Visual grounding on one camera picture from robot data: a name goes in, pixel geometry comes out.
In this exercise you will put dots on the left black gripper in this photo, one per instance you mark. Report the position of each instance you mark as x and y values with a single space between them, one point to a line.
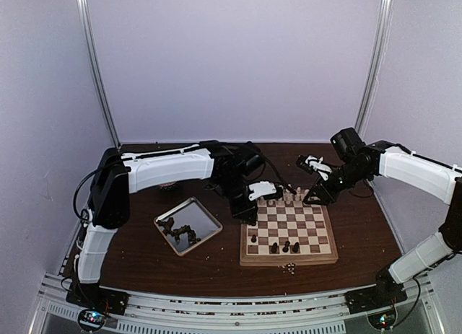
240 212

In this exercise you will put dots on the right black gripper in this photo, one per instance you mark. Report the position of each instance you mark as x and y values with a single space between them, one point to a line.
320 189

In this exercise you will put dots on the wooden chess board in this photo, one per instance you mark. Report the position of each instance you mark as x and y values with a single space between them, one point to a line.
289 219

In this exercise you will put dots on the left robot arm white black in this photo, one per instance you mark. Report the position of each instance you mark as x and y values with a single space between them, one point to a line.
120 175

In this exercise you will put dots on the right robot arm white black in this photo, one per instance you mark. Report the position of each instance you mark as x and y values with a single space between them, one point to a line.
392 161

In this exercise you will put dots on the metal tray wooden rim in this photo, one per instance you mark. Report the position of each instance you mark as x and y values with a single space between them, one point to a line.
187 226

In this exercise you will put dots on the red patterned bowl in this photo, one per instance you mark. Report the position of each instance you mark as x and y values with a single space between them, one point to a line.
167 186

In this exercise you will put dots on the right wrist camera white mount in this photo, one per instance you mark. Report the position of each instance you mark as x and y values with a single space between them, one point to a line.
312 164

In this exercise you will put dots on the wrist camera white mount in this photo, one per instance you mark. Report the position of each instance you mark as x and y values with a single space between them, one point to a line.
264 189
312 164

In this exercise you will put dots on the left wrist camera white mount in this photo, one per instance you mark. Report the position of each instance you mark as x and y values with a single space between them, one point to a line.
264 189

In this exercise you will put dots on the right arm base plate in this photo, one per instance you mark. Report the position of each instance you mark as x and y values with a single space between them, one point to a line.
368 299

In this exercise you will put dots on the aluminium front rail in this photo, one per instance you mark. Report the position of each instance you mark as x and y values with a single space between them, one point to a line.
322 312

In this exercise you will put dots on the right aluminium frame post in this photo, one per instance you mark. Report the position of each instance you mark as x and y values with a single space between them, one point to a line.
378 54

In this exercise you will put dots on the aluminium frame post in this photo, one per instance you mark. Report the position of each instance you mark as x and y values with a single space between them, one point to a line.
378 54
84 15

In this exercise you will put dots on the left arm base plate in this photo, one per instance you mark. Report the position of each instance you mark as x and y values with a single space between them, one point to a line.
104 300

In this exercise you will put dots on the left aluminium frame post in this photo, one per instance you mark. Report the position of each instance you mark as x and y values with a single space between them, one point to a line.
84 15

